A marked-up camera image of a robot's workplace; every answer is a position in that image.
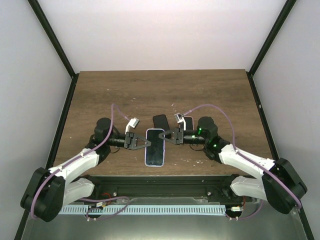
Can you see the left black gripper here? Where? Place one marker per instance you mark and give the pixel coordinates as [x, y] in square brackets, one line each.
[131, 141]

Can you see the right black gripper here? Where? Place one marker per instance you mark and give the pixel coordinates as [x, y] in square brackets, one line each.
[178, 139]

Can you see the lavender phone case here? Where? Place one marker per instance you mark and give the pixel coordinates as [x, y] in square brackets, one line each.
[145, 150]

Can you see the bare black phone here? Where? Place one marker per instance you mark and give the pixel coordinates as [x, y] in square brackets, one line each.
[188, 123]

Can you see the pink phone case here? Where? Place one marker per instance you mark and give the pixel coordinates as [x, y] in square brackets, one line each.
[193, 123]

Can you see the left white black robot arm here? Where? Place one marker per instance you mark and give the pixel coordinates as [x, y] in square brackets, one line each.
[49, 190]

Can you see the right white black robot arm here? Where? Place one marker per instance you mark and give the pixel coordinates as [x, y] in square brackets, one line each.
[274, 181]

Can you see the metal sheet panel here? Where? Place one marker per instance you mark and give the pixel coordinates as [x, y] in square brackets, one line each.
[267, 224]

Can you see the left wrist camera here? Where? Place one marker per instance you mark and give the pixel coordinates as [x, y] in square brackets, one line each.
[133, 122]

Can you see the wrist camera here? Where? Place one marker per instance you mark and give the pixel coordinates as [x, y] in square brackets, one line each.
[181, 121]
[133, 122]

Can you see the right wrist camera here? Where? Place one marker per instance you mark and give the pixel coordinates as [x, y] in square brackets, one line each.
[181, 121]

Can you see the black aluminium frame rail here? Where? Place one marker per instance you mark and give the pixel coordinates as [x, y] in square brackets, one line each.
[214, 187]

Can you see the light blue slotted cable duct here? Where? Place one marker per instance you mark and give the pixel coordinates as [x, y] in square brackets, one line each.
[205, 210]

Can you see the left black frame post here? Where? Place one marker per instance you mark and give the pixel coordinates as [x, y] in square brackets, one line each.
[43, 20]

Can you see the black frame post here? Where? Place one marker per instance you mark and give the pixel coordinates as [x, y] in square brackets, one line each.
[276, 27]
[43, 20]

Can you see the right black frame post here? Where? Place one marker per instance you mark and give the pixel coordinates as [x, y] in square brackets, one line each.
[276, 27]

